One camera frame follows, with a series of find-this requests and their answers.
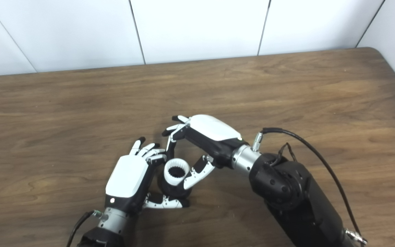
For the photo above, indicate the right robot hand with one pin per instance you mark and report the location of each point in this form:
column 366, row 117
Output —
column 211, row 132

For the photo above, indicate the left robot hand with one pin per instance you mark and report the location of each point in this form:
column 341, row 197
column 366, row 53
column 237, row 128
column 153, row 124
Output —
column 129, row 178

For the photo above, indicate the round black part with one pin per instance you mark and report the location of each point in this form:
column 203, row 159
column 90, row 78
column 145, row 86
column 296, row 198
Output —
column 170, row 190

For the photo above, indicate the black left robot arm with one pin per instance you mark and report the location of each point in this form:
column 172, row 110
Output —
column 106, row 228

